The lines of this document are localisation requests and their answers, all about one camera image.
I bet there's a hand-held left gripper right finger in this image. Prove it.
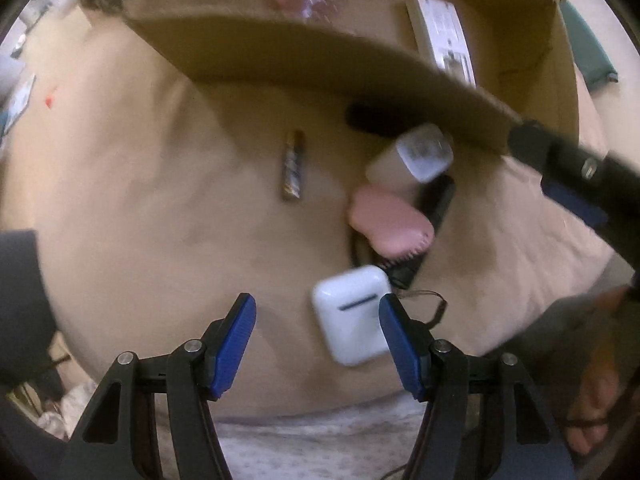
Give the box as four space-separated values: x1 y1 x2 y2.
378 292 576 480

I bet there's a person's bare foot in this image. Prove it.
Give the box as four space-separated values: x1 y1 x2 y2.
567 285 640 457

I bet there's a speckled white mat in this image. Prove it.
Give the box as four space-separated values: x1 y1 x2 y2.
215 400 427 480

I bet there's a teal cushion with orange strap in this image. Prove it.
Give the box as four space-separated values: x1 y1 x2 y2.
559 0 619 84

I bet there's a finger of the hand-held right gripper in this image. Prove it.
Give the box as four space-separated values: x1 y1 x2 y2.
509 121 640 211
542 180 640 267

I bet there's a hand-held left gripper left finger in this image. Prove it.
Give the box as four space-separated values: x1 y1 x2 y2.
57 292 257 480

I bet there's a white pill bottle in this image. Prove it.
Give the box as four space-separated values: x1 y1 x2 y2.
365 122 454 197

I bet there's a black comb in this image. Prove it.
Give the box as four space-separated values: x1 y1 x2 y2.
387 175 457 290

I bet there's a gold and black battery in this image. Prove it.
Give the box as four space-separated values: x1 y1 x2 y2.
281 130 306 202

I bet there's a white printed carton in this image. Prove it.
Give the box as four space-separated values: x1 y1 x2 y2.
406 0 476 86

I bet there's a white earbuds case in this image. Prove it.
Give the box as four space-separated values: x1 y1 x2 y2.
311 265 393 367

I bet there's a pink pouch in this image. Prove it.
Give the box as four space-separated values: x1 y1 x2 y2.
347 184 436 262

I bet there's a cardboard box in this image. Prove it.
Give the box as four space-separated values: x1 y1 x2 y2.
122 0 581 157

